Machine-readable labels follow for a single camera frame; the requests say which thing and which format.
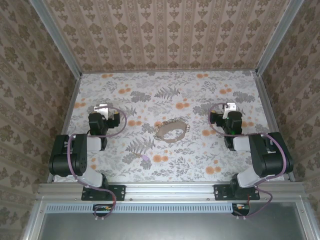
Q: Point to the purple key tag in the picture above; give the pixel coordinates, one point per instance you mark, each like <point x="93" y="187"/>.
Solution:
<point x="144" y="158"/>

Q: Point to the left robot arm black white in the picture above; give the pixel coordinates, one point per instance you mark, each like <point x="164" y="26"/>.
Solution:
<point x="75" y="155"/>

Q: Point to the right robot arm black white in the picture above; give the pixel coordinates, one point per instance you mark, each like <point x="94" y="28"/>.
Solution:
<point x="270" y="160"/>

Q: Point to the grey table edge strip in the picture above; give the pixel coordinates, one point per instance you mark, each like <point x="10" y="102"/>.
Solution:
<point x="165" y="72"/>

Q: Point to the grey metal sheet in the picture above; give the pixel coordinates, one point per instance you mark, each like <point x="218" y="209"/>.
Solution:
<point x="170" y="227"/>

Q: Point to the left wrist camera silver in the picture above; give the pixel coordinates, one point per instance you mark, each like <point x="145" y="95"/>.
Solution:
<point x="101" y="109"/>

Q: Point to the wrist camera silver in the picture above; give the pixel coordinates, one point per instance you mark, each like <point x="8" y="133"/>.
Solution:
<point x="101" y="109"/>
<point x="231" y="107"/>

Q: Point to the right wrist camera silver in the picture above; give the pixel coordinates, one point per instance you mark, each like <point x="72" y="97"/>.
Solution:
<point x="231" y="107"/>

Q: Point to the aluminium table side rail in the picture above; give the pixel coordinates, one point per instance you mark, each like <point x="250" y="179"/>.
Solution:
<point x="71" y="105"/>
<point x="267" y="105"/>

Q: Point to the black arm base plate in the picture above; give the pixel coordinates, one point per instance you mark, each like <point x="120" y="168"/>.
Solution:
<point x="117" y="192"/>
<point x="221" y="192"/>

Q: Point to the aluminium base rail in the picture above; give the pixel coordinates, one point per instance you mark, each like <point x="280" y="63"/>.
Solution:
<point x="170" y="192"/>

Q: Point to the aluminium frame post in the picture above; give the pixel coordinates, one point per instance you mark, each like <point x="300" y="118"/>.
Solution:
<point x="276" y="37"/>
<point x="58" y="37"/>

